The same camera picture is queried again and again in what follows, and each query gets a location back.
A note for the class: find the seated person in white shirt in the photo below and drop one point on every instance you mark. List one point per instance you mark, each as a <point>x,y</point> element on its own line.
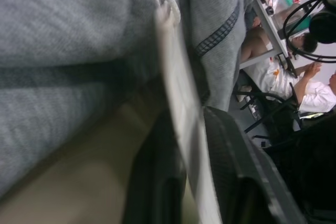
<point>317,95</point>

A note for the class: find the white background table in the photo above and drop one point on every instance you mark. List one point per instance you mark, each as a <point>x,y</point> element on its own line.
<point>270,24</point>

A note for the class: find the black round robot wrist collar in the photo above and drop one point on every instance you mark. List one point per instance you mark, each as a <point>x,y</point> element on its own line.
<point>324,27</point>

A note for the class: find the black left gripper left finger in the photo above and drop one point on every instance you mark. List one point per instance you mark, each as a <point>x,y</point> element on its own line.
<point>157,182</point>

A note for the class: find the dark-haired person in white shirt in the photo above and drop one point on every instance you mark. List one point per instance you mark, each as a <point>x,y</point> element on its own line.
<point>275,77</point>

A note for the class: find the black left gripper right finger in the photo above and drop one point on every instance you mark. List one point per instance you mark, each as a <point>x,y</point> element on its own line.
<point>231,171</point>

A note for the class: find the black office chair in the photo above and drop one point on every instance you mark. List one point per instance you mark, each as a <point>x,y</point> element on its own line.
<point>275,111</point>

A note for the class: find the dark bulky object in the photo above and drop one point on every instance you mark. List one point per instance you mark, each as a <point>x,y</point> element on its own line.
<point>307,161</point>

